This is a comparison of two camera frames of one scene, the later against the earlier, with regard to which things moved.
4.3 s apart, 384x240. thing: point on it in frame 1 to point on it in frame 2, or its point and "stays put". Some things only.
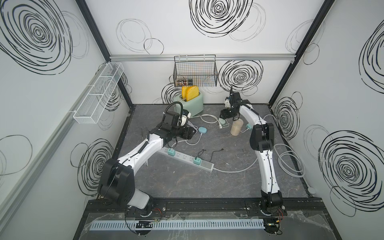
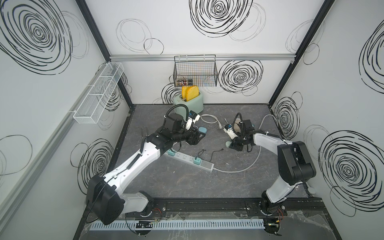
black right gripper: [226, 114] to [236, 146]
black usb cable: [205, 150] stays put
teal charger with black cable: [197, 161] stays put
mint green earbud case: [222, 121] to [227, 143]
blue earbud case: [202, 130] stays put
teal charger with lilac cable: [171, 152] stays put
